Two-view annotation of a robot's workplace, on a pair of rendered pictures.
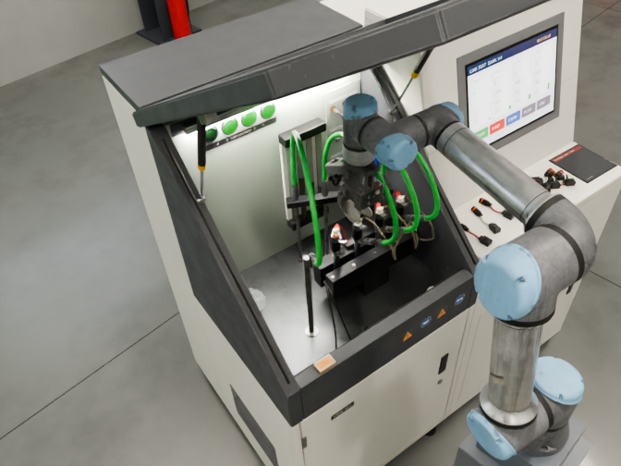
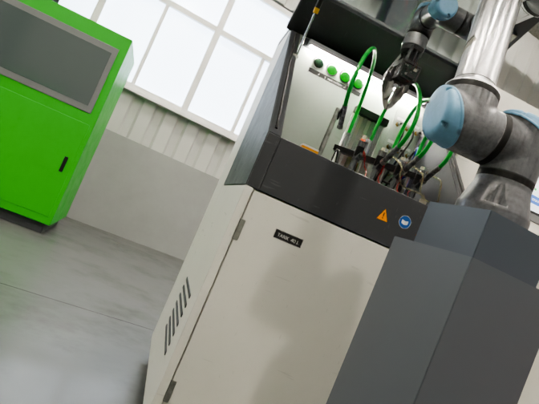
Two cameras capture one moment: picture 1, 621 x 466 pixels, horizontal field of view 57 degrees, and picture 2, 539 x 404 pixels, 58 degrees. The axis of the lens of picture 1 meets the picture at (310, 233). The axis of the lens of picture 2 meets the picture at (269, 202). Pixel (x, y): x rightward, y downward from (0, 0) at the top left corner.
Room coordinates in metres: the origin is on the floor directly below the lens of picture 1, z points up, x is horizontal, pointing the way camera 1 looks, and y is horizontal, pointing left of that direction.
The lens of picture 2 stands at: (-0.46, -0.48, 0.70)
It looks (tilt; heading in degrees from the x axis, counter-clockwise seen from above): 3 degrees up; 22
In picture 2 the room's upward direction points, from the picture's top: 23 degrees clockwise
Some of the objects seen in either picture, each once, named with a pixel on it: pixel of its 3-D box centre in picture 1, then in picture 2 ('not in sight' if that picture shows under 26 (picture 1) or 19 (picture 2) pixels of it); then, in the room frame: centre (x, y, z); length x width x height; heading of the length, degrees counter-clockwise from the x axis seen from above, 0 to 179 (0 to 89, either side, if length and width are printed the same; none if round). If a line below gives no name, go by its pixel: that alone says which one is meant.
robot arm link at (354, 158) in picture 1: (359, 150); (415, 44); (1.07, -0.13, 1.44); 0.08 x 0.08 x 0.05
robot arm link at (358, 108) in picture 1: (360, 122); (423, 22); (1.07, -0.13, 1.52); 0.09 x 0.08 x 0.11; 29
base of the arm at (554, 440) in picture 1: (539, 416); (496, 199); (0.65, -0.51, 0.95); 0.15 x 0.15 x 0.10
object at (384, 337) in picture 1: (387, 339); (364, 207); (0.95, -0.20, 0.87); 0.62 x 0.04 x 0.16; 123
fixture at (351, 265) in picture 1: (367, 263); not in sight; (1.21, -0.17, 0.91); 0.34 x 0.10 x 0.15; 123
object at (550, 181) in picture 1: (542, 183); not in sight; (1.42, -0.77, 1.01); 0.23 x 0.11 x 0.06; 123
